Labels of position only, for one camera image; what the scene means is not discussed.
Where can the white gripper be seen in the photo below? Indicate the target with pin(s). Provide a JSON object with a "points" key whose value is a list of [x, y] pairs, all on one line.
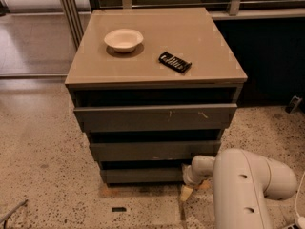
{"points": [[190, 176]]}

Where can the grey drawer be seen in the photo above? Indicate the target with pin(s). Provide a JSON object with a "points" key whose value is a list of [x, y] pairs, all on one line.
{"points": [[152, 175], [167, 150], [155, 118]]}

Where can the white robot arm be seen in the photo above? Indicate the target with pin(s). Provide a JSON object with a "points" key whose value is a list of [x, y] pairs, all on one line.
{"points": [[242, 183]]}

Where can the grey drawer cabinet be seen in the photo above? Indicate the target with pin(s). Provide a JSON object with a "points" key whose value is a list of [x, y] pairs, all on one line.
{"points": [[101, 77]]}

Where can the black snack bar packet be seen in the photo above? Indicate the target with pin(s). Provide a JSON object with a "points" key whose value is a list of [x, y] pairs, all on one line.
{"points": [[177, 64]]}

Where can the white bowl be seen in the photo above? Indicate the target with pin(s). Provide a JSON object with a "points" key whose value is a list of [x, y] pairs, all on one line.
{"points": [[124, 40]]}

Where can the grey floor bracket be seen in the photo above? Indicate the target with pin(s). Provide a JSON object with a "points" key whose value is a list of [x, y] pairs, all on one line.
{"points": [[293, 104]]}

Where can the metal frame post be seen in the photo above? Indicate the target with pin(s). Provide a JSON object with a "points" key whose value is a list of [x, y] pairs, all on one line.
{"points": [[72, 16]]}

